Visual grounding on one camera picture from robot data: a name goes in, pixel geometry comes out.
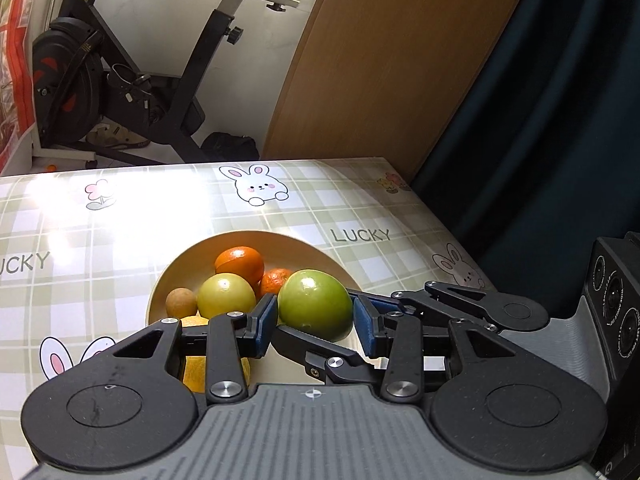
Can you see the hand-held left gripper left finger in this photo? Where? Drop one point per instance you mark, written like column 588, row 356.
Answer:
column 265, row 325

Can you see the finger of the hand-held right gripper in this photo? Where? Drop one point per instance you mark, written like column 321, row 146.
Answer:
column 320, row 355
column 450, row 302

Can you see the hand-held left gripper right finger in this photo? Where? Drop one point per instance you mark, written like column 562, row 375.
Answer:
column 366, row 327

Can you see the green apple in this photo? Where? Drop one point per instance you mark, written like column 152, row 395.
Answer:
column 315, row 311

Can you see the orange mandarin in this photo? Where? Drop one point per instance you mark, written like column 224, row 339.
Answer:
column 240, row 263
column 275, row 281

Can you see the yellow-green round fruit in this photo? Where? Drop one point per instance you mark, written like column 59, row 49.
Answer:
column 226, row 296

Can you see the yellow lemon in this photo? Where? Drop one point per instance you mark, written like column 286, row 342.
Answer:
column 195, row 372

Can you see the brown longan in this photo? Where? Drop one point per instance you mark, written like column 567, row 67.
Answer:
column 178, row 303

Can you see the cream round plate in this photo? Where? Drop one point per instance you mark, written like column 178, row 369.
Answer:
column 200, row 255

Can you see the checkered bunny tablecloth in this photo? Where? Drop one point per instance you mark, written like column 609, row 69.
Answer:
column 125, row 220

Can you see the black bag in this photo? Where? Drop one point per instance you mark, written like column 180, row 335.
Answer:
column 230, row 147

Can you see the dark blue curtain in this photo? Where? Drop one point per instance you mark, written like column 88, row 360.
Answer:
column 550, row 110

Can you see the brown sandal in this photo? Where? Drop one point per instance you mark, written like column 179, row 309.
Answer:
column 117, row 138

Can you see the wooden panel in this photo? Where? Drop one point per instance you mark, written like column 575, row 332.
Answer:
column 390, row 60

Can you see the black exercise bike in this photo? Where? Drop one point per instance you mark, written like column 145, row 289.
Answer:
column 150, row 70

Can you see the printed red backdrop curtain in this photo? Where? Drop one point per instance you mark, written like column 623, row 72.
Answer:
column 15, row 60

